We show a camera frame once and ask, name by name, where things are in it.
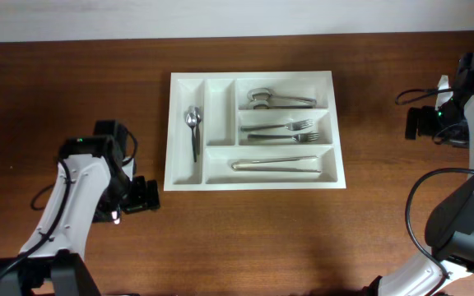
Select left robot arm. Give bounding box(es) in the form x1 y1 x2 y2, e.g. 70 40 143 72
0 120 160 295

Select pink plastic knife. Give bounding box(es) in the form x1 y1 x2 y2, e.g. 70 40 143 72
111 211 121 224

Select metal fork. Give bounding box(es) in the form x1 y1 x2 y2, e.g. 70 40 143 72
247 132 320 143
240 119 314 132

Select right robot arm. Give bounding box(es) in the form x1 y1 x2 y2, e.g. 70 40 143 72
361 51 474 296

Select small metal spoon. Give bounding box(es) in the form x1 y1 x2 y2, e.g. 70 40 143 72
185 112 198 162
194 106 202 155

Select metal tongs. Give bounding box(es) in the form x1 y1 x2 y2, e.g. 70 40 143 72
230 155 321 173

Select white plastic cutlery tray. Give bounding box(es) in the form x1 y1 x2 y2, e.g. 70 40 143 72
164 71 346 191

